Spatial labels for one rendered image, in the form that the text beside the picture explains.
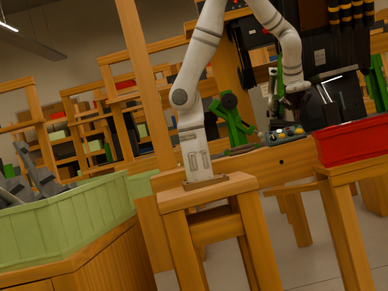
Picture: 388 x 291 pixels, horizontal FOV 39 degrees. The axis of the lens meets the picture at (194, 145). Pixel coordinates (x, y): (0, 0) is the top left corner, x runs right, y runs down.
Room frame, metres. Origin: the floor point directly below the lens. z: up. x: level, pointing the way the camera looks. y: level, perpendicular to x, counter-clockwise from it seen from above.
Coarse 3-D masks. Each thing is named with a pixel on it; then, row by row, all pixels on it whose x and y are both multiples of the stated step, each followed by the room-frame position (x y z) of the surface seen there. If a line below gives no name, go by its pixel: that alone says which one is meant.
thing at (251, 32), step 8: (248, 16) 2.64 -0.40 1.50; (240, 24) 2.64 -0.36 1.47; (248, 24) 2.64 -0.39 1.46; (256, 24) 2.64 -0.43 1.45; (240, 32) 2.68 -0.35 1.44; (248, 32) 2.64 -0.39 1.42; (256, 32) 2.64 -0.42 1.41; (264, 32) 2.64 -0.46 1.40; (240, 40) 2.75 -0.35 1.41; (248, 40) 2.64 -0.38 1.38; (256, 40) 2.64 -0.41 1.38; (264, 40) 2.64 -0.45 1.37; (272, 40) 2.64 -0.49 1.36; (248, 48) 2.66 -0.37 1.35; (256, 48) 2.75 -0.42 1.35
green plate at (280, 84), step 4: (280, 52) 2.41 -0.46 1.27; (280, 56) 2.41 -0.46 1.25; (280, 60) 2.41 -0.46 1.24; (280, 64) 2.41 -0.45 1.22; (280, 68) 2.41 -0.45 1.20; (280, 72) 2.41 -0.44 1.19; (280, 76) 2.40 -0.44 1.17; (280, 80) 2.40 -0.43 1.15; (280, 84) 2.40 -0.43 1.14; (280, 88) 2.40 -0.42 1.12
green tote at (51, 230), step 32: (64, 192) 1.57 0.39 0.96; (96, 192) 1.77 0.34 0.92; (128, 192) 2.04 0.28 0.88; (0, 224) 1.52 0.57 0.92; (32, 224) 1.49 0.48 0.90; (64, 224) 1.52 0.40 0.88; (96, 224) 1.72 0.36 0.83; (0, 256) 1.52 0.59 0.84; (32, 256) 1.50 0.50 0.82; (64, 256) 1.49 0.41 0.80
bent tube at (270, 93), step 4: (268, 68) 2.48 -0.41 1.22; (272, 68) 2.48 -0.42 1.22; (276, 68) 2.48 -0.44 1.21; (272, 72) 2.49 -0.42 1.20; (276, 72) 2.46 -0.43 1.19; (272, 76) 2.47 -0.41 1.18; (276, 76) 2.45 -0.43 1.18; (272, 80) 2.48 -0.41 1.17; (268, 84) 2.51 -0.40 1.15; (272, 84) 2.50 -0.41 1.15; (268, 88) 2.52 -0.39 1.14; (272, 88) 2.51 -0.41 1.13; (268, 92) 2.52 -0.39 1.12; (272, 92) 2.52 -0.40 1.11; (268, 96) 2.52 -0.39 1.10; (268, 100) 2.52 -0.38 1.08; (268, 104) 2.51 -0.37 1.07; (268, 108) 2.50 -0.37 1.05; (276, 116) 2.45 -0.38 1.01
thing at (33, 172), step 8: (16, 144) 1.96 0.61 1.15; (24, 144) 1.97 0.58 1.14; (24, 152) 1.97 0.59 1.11; (24, 160) 1.96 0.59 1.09; (32, 168) 1.98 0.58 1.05; (40, 168) 2.04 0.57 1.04; (32, 176) 1.95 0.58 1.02; (40, 184) 1.97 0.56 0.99; (48, 184) 2.03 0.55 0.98; (40, 192) 1.95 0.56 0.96
